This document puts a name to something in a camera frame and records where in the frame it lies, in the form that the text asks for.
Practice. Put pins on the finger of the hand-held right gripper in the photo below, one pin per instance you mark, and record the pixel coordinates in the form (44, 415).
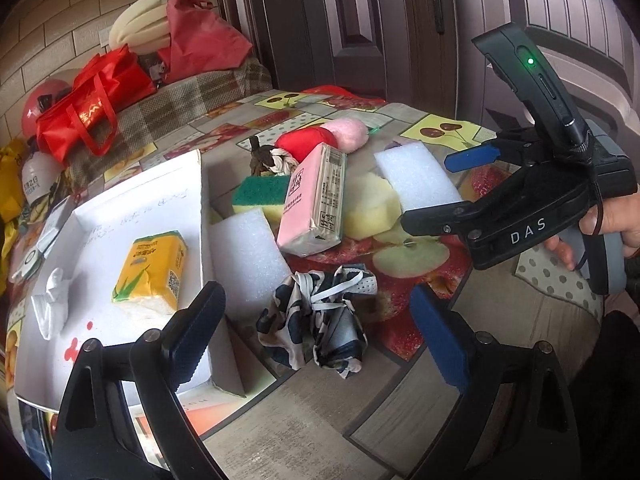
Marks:
(470, 157)
(435, 220)

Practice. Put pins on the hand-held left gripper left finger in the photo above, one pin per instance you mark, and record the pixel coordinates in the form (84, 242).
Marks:
(195, 332)

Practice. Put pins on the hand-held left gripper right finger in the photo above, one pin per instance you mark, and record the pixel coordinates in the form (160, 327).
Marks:
(440, 340)

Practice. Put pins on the black white patterned cloth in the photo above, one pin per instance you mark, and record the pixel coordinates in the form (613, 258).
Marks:
(310, 330)

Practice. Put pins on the pink plush toy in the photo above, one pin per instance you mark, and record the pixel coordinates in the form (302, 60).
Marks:
(350, 132)

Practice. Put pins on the white cardboard box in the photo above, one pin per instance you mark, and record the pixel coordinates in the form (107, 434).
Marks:
(100, 240)

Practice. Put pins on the green yellow sponge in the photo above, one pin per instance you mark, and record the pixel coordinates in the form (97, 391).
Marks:
(260, 195)

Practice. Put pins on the person's right hand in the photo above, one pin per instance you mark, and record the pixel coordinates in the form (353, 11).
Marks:
(620, 222)

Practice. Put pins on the fruit print tablecloth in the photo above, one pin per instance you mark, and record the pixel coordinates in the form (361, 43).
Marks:
(435, 125)

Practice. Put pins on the white foam block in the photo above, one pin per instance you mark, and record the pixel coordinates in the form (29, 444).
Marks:
(240, 260)
(415, 175)

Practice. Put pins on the pale yellow foam piece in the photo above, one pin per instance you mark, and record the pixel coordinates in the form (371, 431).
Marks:
(370, 205)

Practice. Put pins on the yellow tissue pack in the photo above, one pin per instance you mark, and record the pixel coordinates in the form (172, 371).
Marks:
(150, 270)

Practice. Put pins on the pink tissue pack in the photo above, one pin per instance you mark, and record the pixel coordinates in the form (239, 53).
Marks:
(300, 210)

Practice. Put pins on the red printed bag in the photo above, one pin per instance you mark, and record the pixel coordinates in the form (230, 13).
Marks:
(345, 94)

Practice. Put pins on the white crumpled cloth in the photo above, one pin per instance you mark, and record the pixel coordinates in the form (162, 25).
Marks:
(52, 305)

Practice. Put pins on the red plush toy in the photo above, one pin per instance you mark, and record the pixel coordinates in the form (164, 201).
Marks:
(305, 142)

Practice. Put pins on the dark purple door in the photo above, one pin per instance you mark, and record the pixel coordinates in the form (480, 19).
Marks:
(390, 20)

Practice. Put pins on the white remote control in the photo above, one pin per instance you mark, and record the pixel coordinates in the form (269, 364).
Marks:
(50, 235)

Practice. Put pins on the white round device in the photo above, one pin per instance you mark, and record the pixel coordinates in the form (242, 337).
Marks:
(27, 260)

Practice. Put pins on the person's dark clothing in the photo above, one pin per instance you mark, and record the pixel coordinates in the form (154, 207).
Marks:
(615, 400)

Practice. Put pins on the white helmet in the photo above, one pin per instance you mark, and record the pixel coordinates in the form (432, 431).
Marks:
(40, 180)

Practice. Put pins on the plaid blanket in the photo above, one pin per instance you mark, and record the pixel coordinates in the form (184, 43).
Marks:
(200, 95)

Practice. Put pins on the yellow bag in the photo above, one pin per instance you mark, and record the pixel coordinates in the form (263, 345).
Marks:
(10, 175)

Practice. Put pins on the red tote bag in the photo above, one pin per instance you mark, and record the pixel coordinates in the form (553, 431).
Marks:
(95, 95)

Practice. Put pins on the pink helmet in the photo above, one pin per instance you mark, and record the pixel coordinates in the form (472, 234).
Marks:
(37, 110)

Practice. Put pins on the red plastic bag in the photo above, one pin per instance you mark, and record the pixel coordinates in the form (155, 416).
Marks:
(200, 40)

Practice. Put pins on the cream foam rolls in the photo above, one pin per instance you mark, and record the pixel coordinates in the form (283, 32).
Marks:
(140, 20)

